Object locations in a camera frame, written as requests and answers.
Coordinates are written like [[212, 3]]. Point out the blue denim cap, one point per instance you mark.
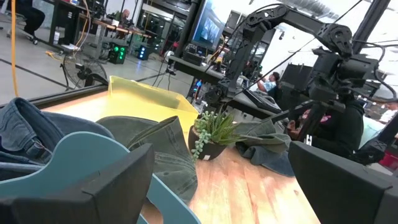
[[18, 130], [270, 163]]

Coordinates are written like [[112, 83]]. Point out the olive green cap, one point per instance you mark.
[[267, 140], [174, 161]]

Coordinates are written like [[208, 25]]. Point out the computer tower blue light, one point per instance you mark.
[[143, 53]]

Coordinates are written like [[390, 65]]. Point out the wooden desk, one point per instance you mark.
[[109, 26]]

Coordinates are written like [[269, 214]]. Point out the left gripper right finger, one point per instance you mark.
[[342, 193]]

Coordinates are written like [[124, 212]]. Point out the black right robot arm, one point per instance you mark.
[[245, 53]]

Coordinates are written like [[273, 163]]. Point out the yellow plastic bin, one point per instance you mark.
[[140, 102]]

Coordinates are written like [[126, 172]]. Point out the person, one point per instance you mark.
[[390, 115], [269, 84], [31, 17], [125, 15], [342, 130]]

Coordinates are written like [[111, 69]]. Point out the black frame post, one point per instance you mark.
[[371, 25]]

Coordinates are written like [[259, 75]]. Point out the black truss bracket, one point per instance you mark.
[[370, 152]]

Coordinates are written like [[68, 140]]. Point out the black equipment desk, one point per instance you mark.
[[196, 68]]

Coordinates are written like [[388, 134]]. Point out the black floor fan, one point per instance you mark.
[[82, 70]]

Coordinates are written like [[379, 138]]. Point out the red box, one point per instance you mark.
[[390, 160]]

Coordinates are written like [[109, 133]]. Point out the computer tower green lights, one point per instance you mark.
[[117, 53]]

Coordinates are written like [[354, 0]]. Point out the succulent plant in black pot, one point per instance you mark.
[[208, 149]]

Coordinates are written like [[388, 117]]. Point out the large display screen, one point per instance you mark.
[[208, 28]]

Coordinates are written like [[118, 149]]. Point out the black table frame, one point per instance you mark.
[[62, 96]]

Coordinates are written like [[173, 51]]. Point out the black pillar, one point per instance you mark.
[[188, 28]]

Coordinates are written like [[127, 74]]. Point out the blue plastic bin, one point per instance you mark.
[[77, 155]]

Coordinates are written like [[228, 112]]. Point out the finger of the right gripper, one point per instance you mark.
[[308, 127], [317, 124]]

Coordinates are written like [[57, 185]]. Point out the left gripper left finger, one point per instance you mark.
[[93, 202]]

